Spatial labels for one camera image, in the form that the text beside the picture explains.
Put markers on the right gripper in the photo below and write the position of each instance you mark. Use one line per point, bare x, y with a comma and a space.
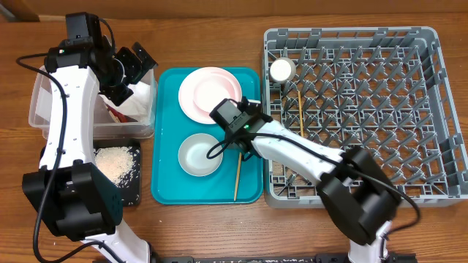
230, 140

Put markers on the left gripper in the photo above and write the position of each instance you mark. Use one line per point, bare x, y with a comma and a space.
115, 93

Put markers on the wooden chopstick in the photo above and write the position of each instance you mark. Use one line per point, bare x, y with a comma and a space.
237, 178
300, 112

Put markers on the white napkin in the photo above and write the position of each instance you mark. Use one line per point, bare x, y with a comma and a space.
137, 105

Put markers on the grey bowl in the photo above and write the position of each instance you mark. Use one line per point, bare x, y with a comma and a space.
192, 155

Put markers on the large pink plate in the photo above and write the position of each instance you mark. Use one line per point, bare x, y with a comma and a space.
186, 93

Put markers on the red snack wrapper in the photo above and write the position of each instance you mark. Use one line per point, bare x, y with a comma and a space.
117, 116

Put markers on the white cup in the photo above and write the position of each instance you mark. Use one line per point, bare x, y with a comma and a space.
282, 70

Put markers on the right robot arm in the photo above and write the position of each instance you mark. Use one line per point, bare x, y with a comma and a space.
356, 193

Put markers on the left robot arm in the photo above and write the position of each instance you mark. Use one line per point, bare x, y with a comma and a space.
71, 196

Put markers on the grey dishwasher rack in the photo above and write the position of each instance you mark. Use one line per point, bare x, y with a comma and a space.
384, 89

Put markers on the teal plastic tray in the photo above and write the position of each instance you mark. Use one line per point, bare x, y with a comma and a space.
170, 185

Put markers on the black plastic tray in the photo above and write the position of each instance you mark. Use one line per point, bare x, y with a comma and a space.
128, 186

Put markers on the clear plastic bin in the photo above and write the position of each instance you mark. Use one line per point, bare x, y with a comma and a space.
105, 127

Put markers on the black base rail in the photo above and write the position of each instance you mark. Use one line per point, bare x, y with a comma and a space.
319, 258

